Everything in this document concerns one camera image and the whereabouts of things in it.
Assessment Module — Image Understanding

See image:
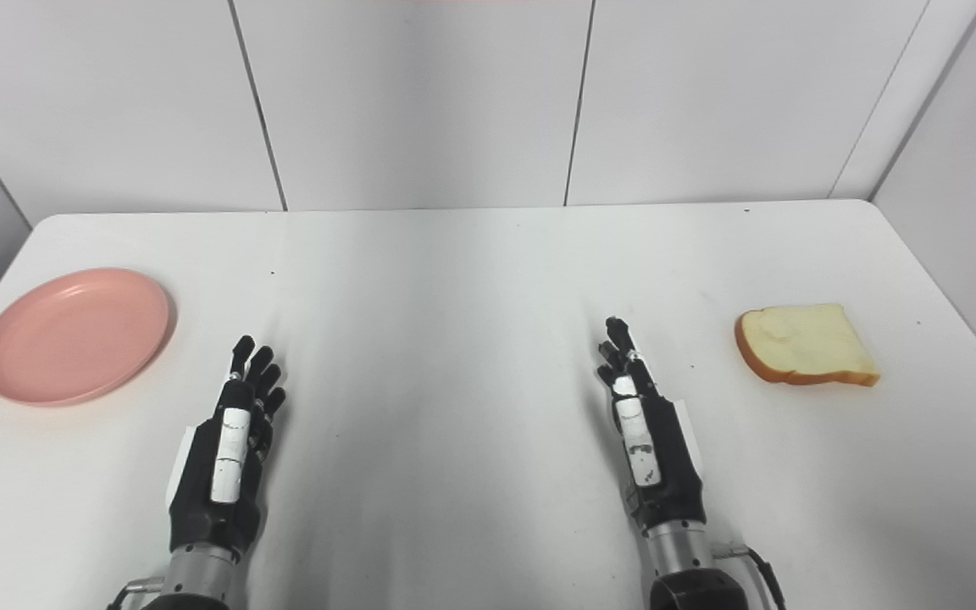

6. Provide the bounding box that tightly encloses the pink round plate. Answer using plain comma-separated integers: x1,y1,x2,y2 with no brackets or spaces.
0,268,174,408

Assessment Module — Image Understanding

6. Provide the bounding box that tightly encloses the slice of bread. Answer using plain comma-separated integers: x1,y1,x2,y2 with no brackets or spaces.
735,303,881,388

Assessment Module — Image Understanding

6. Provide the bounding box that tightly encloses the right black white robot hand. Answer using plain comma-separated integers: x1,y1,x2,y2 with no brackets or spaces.
596,317,707,536

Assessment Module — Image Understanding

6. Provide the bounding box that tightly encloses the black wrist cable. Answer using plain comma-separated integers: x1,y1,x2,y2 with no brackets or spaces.
107,577,165,610
713,544,788,610

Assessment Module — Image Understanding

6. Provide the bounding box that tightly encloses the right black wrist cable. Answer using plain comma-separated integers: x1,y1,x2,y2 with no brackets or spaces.
713,544,788,610

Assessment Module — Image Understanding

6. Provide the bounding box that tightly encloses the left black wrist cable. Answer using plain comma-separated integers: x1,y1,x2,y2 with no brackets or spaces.
107,577,165,610

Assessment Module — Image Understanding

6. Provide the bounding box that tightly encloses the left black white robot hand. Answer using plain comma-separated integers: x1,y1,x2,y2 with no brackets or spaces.
165,335,287,561

